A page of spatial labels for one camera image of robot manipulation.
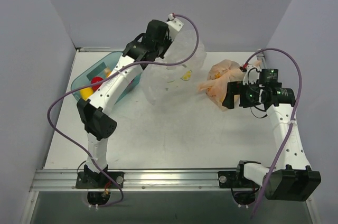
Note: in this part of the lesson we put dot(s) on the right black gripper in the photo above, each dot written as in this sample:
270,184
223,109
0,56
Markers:
235,93

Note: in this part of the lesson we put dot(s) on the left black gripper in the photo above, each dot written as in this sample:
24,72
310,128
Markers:
162,48

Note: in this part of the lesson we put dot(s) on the clear printed plastic bag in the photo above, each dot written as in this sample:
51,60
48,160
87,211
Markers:
158,82

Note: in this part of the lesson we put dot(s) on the red fake apple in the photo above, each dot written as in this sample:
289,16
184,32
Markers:
98,82

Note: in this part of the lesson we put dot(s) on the yellow fake lemon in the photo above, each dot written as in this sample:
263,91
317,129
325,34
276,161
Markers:
85,93

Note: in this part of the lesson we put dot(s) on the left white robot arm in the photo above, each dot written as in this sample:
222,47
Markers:
94,112

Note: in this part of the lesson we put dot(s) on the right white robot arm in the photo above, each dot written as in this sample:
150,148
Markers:
291,177

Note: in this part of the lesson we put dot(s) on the orange tied plastic bag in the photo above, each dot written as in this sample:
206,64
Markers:
217,81

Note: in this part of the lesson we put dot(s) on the small beige fake garlic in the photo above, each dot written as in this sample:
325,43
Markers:
107,72

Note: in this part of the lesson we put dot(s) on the teal plastic fruit tray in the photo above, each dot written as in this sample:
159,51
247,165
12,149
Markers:
97,69

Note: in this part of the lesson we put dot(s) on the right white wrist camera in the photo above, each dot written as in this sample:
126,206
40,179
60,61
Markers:
251,74

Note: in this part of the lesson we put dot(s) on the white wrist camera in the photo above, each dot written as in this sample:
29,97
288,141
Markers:
251,74
174,25

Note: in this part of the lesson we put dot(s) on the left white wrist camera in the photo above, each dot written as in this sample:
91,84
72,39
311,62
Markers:
174,25

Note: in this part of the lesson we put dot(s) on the front aluminium rail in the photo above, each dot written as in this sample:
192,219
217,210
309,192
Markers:
143,180

